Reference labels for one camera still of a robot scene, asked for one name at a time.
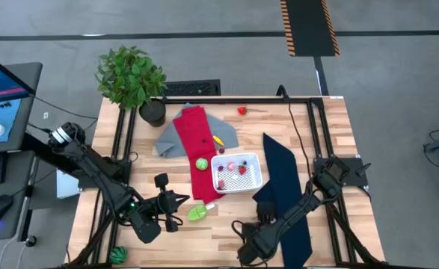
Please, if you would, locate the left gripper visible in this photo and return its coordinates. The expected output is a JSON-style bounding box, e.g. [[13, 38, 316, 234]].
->
[[144, 173, 191, 233]]

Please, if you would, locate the green toy starfruit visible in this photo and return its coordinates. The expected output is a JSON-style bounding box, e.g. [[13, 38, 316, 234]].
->
[[187, 204, 209, 222]]

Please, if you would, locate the white perforated plastic basket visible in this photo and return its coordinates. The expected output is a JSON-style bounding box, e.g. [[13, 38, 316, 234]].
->
[[210, 152, 264, 195]]

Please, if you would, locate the green striped toy watermelon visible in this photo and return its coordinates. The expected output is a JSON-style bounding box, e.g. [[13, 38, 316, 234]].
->
[[109, 246, 128, 265]]

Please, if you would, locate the navy blue cloth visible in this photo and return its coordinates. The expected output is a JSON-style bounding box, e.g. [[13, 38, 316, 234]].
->
[[252, 133, 313, 269]]

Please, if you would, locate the red cloth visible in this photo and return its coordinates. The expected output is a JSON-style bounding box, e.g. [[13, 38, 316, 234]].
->
[[173, 105, 226, 205]]

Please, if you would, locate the grey cloth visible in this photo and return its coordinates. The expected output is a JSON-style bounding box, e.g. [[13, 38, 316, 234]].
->
[[155, 103, 240, 158]]

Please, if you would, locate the white box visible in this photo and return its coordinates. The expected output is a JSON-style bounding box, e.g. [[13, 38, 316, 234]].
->
[[56, 168, 82, 200]]

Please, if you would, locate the black floor grille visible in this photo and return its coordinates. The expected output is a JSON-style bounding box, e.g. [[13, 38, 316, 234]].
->
[[162, 78, 222, 97]]

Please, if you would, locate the green potted plant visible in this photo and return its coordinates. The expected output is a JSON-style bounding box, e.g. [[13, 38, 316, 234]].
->
[[94, 44, 168, 128]]

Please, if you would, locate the black orange striped mat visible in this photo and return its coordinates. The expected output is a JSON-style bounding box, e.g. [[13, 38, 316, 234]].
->
[[280, 0, 341, 58]]

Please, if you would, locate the grey computer desk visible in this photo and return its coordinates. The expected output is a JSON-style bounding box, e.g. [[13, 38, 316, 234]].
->
[[0, 61, 44, 243]]

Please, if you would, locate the black cable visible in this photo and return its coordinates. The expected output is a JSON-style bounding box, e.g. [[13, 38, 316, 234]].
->
[[277, 84, 317, 188]]

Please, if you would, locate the black aluminium table frame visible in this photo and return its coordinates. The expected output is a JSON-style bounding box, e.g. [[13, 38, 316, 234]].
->
[[67, 95, 388, 269]]

